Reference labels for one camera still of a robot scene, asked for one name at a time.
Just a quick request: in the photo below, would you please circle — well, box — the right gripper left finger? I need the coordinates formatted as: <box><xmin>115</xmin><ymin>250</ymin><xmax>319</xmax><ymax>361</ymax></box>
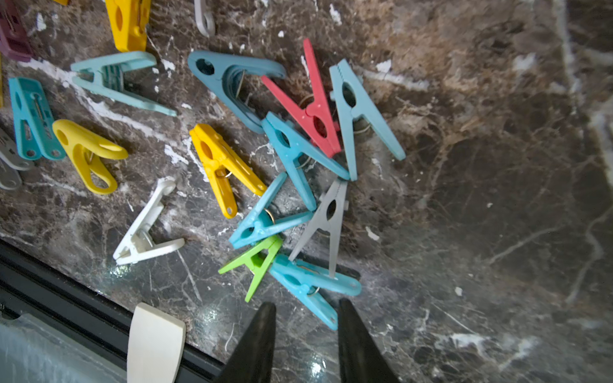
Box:
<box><xmin>214</xmin><ymin>303</ymin><xmax>276</xmax><ymax>382</ymax></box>

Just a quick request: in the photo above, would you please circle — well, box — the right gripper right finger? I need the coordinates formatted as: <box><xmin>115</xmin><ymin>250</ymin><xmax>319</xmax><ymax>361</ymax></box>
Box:
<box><xmin>338</xmin><ymin>298</ymin><xmax>399</xmax><ymax>383</ymax></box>

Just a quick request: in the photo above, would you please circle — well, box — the lime green clothespin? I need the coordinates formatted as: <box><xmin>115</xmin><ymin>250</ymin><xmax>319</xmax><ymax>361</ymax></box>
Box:
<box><xmin>218</xmin><ymin>236</ymin><xmax>284</xmax><ymax>303</ymax></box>

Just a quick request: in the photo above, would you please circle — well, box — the teal clothespin cluster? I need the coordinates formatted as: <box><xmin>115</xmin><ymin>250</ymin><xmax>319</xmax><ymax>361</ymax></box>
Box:
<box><xmin>229</xmin><ymin>172</ymin><xmax>314</xmax><ymax>249</ymax></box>
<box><xmin>262</xmin><ymin>112</ymin><xmax>350</xmax><ymax>212</ymax></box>

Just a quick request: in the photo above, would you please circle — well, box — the white clothespin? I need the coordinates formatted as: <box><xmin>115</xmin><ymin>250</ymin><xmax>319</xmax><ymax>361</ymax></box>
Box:
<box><xmin>113</xmin><ymin>177</ymin><xmax>185</xmax><ymax>266</ymax></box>

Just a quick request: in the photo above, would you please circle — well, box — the orange yellow clothespin cluster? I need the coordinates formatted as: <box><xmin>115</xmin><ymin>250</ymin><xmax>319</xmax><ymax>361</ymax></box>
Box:
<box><xmin>189</xmin><ymin>124</ymin><xmax>268</xmax><ymax>220</ymax></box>

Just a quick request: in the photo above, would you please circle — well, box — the red clothespin in cluster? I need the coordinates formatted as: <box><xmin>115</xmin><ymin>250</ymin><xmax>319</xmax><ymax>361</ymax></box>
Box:
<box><xmin>261</xmin><ymin>38</ymin><xmax>342</xmax><ymax>158</ymax></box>

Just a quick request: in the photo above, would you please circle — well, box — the light teal clothespin right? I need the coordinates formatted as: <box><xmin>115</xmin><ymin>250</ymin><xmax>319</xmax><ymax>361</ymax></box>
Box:
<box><xmin>329</xmin><ymin>59</ymin><xmax>406</xmax><ymax>181</ymax></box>

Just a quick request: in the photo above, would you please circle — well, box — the dark teal clothespin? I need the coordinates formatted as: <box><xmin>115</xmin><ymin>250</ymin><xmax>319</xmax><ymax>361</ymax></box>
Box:
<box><xmin>188</xmin><ymin>50</ymin><xmax>287</xmax><ymax>134</ymax></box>

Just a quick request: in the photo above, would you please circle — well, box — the mint green clothespin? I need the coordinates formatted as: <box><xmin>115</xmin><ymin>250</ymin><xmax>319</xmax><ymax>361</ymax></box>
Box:
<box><xmin>70</xmin><ymin>51</ymin><xmax>177</xmax><ymax>116</ymax></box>

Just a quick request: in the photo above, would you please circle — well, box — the maroon clothespin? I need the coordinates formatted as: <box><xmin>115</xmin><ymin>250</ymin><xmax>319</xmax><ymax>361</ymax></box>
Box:
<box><xmin>1</xmin><ymin>0</ymin><xmax>34</xmax><ymax>62</ymax></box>

